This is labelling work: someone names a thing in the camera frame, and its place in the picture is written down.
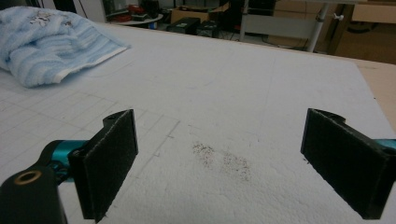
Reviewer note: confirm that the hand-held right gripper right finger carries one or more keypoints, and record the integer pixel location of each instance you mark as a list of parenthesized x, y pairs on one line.
[(345, 161)]

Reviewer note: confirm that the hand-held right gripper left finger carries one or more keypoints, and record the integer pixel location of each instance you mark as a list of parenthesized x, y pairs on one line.
[(102, 168)]

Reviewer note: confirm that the light blue striped towel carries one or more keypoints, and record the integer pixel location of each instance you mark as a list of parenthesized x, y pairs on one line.
[(46, 46)]

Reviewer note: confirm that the white desk leg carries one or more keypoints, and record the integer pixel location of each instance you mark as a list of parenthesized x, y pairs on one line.
[(244, 18), (318, 28)]

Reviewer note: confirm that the white foam mat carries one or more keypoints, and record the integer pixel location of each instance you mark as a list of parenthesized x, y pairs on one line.
[(218, 93)]

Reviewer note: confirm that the round white table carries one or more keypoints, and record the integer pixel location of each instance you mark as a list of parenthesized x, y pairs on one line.
[(137, 21)]

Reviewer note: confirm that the blue can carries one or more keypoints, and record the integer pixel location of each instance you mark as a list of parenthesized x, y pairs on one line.
[(152, 25)]

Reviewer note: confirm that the red equipment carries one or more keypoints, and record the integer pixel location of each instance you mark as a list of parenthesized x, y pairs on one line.
[(136, 9)]

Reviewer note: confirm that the black computer tower green label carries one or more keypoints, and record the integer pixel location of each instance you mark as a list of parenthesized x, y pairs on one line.
[(183, 25)]

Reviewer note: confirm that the small cardboard box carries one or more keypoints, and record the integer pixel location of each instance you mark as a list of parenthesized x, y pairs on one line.
[(193, 13)]

